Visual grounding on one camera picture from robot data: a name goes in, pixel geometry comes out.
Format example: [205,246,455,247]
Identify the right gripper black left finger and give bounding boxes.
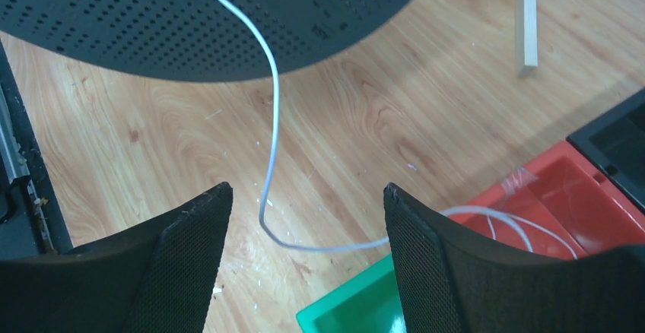
[1,182,234,332]

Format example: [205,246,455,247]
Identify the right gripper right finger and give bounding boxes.
[383,183,644,332]

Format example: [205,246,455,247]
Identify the black cable spool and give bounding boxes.
[1,0,411,82]

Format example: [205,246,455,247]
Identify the thin white cable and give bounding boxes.
[190,0,580,262]

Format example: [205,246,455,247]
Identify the green storage bin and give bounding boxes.
[296,255,406,333]

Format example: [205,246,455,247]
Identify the red storage bin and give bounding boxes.
[451,141,644,259]

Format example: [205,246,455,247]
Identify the black storage bin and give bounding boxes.
[567,90,644,211]

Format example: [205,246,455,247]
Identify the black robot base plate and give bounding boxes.
[1,48,73,260]

